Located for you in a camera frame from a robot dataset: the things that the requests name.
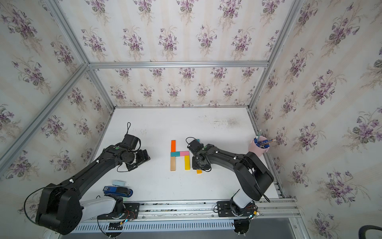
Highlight pink wooden block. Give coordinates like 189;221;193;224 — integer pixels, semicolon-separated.
180;151;190;156

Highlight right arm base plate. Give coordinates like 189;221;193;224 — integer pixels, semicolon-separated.
216;200;258;217

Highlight aluminium mounting rail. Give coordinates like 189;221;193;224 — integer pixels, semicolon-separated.
70;199;302;235

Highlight light blue eraser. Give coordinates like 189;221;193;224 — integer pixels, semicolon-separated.
112;180;126;187

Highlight blue stapler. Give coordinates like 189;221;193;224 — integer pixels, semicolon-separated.
103;186;133;198

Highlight orange wooden block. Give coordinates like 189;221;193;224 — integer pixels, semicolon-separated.
171;140;176;152

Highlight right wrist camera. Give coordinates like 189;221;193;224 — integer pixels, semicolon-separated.
187;139;204;156

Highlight pink pen cup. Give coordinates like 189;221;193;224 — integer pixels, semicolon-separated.
248;136;270;157

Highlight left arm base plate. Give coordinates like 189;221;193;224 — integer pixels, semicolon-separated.
97;203;140;220

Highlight blue pens in cup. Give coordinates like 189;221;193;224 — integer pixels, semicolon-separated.
254;130;276;149

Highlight small teal wooden block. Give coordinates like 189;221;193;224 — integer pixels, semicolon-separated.
171;151;181;157

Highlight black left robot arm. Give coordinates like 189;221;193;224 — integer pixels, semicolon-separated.
35;145;150;235

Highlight natural wood block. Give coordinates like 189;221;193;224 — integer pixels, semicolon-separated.
170;157;176;171

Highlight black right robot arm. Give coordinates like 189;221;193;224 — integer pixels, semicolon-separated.
188;140;274;216

